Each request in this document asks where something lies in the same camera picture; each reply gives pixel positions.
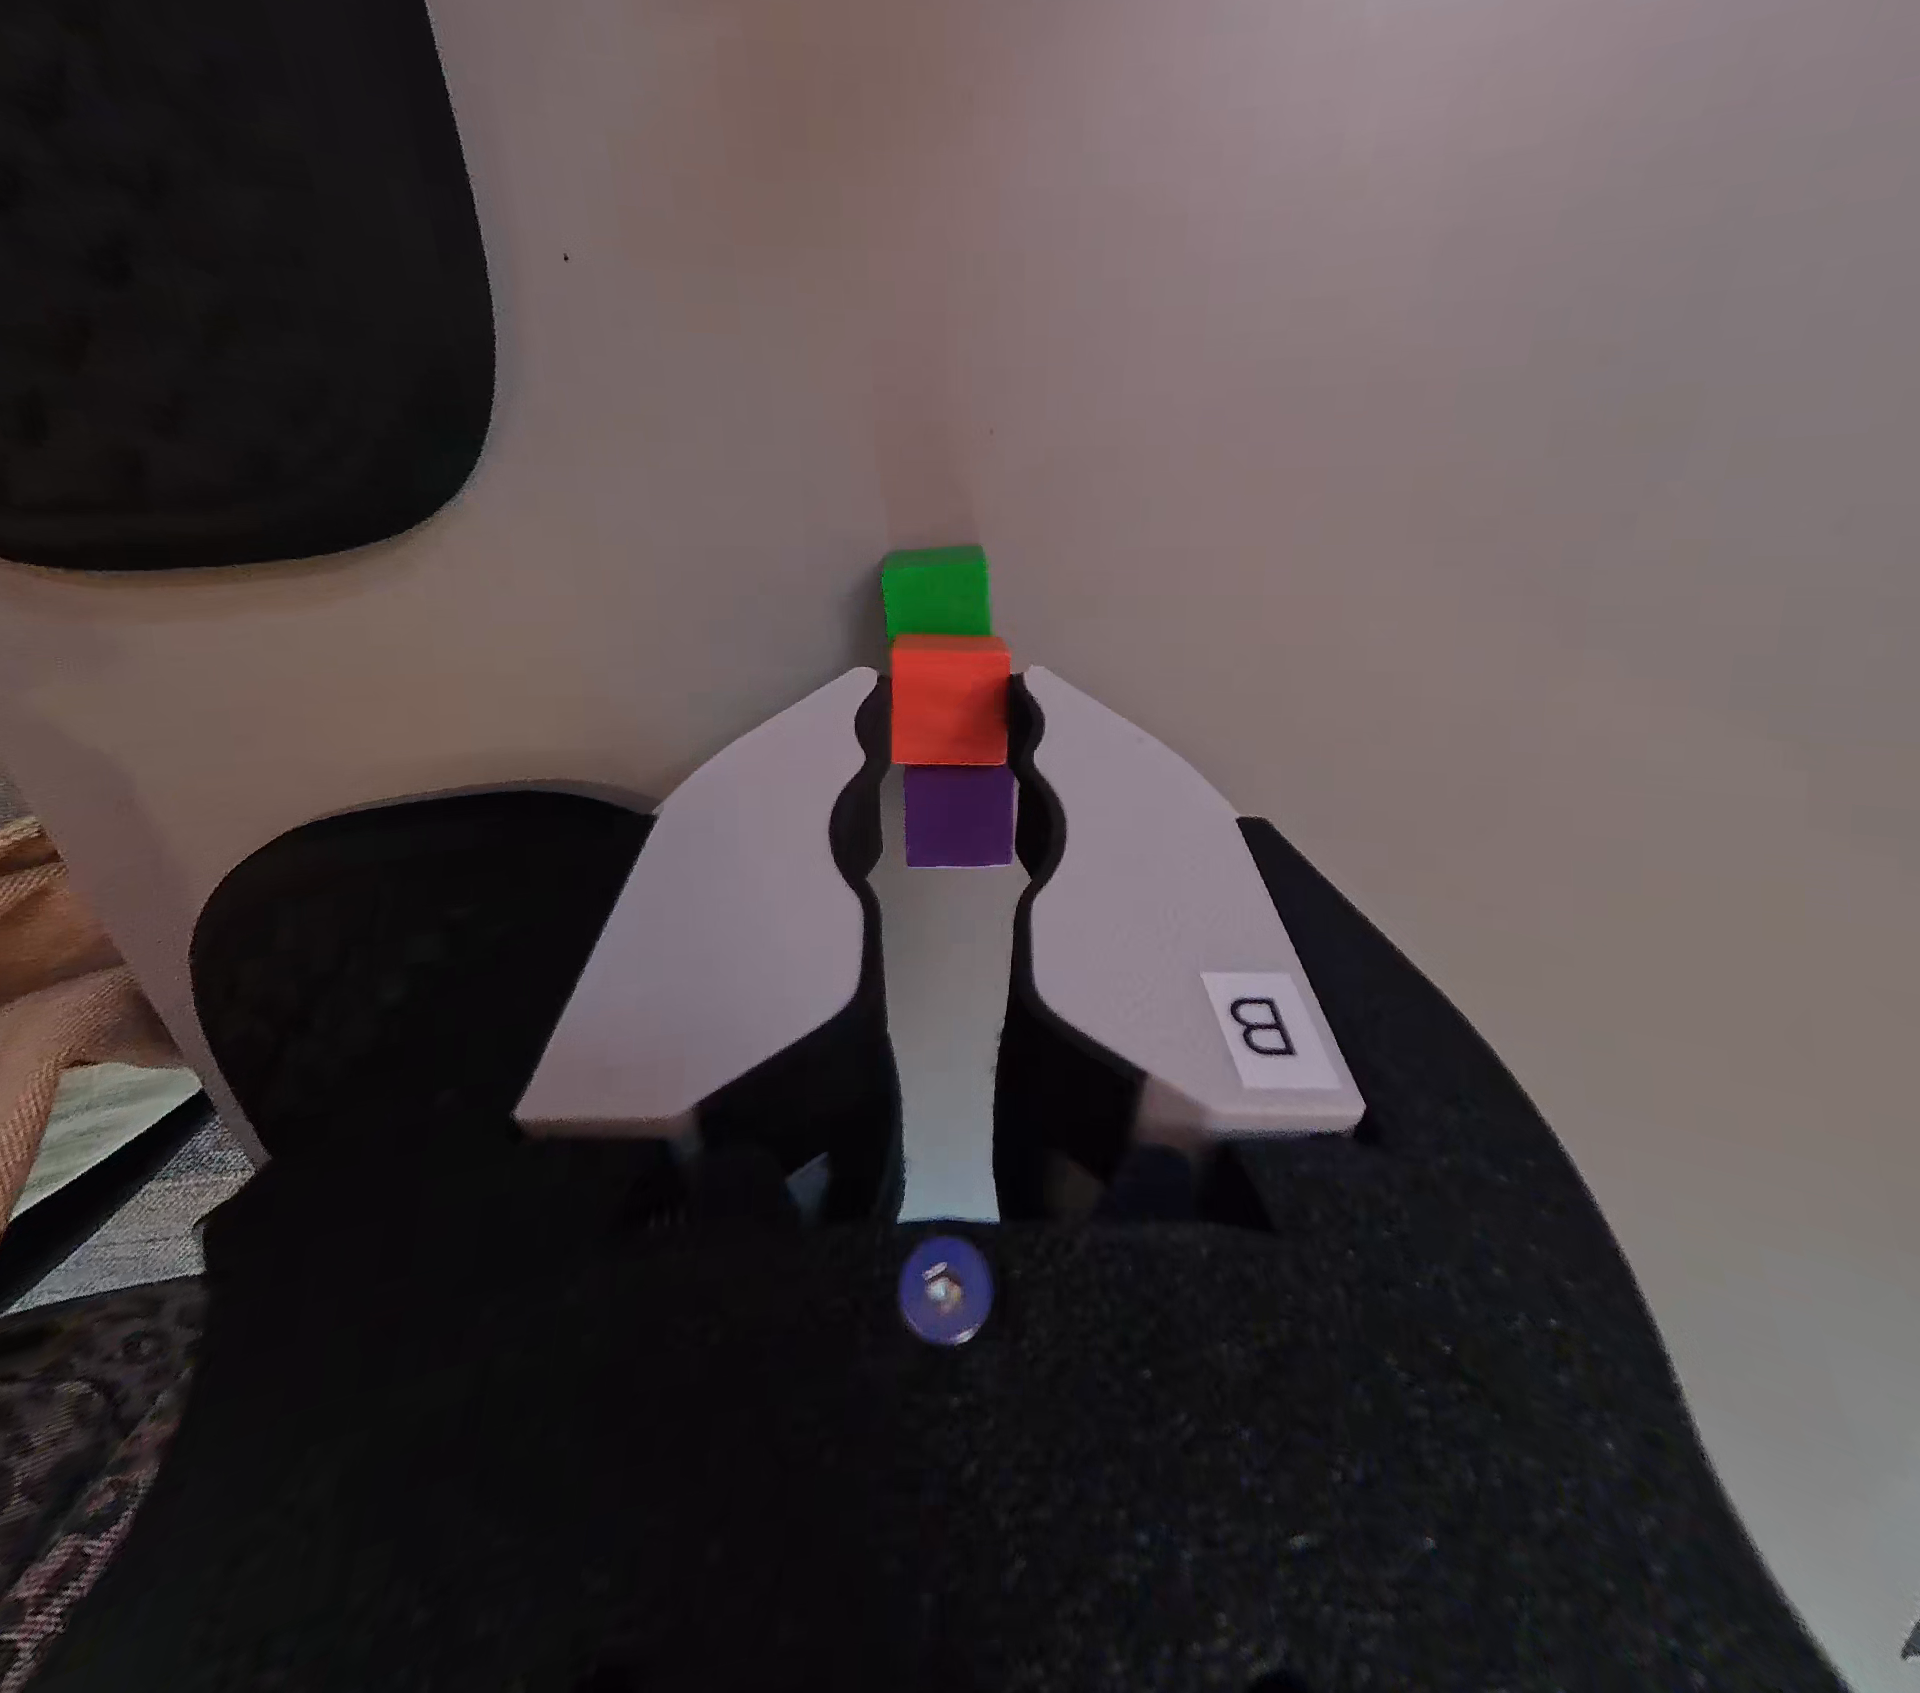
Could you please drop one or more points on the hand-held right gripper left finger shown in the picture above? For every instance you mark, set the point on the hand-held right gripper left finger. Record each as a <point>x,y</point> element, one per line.
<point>720,944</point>

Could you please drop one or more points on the leopard print garment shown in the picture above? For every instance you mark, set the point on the leopard print garment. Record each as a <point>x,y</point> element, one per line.
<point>74,1437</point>

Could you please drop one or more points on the black quilted chair pad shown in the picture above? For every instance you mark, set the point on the black quilted chair pad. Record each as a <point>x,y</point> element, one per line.
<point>224,193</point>

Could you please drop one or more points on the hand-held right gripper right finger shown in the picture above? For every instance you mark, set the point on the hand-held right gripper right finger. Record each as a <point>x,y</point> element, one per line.
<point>1171,930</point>

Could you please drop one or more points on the red wooden cube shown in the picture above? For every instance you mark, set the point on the red wooden cube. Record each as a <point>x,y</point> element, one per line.
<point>951,703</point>

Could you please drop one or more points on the green wooden cube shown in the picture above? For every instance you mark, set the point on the green wooden cube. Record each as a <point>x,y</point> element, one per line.
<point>936,591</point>

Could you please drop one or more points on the purple wooden cube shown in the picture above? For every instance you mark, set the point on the purple wooden cube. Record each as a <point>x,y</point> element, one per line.
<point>961,820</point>

